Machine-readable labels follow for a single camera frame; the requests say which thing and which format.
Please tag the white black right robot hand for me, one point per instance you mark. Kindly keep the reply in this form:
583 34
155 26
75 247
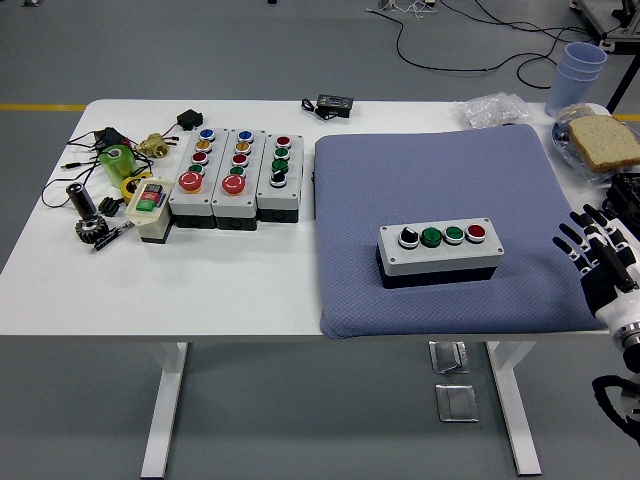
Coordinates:
605 280

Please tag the four-control box with knob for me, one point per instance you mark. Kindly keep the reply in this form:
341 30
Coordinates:
280 198
440 257

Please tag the five-button control box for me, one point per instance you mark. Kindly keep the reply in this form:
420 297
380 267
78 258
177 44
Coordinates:
185 202
231 203

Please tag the white bread slice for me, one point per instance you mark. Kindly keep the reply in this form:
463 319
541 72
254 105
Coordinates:
605 142

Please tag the clear glass plate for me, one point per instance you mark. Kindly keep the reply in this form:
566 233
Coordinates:
561 145

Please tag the white table leg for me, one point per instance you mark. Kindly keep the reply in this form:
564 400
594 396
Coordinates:
165 410
520 425

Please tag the metal floor socket plate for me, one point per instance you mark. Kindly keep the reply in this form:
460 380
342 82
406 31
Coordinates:
456 402
447 357

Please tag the black slanted stand leg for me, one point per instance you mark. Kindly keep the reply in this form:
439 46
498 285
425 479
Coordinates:
622 85

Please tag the stacked pale blue cups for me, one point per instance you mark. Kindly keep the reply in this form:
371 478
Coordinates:
570 85

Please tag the clear plastic bag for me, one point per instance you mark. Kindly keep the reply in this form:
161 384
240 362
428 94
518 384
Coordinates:
490 110

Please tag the blue-grey quilted mat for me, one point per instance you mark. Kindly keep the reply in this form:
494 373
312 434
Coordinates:
360 200

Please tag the black digital meter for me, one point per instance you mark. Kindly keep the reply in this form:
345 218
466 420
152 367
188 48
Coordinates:
335 103

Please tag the black servo motor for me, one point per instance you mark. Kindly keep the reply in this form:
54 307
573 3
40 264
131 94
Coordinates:
190 120

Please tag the brass pipe fitting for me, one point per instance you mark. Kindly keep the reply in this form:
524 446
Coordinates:
152 145

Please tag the yellow tape roll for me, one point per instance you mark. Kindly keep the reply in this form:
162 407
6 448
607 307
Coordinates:
126 187

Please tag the thin metal pin tool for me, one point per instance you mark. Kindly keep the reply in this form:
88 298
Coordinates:
107 240

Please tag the green translucent cylinder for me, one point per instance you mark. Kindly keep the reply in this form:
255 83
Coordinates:
117 170

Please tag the black power adapter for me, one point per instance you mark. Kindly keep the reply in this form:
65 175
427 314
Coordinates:
110 136

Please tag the large black gear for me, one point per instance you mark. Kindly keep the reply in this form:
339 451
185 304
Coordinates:
91 231

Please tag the dark metal cylinder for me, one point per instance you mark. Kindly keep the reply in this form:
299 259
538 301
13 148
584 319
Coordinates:
81 200

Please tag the aluminium frame stand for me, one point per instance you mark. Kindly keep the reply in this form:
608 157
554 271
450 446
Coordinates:
600 20

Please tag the cream switch box red green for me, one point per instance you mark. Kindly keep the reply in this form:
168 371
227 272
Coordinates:
150 225

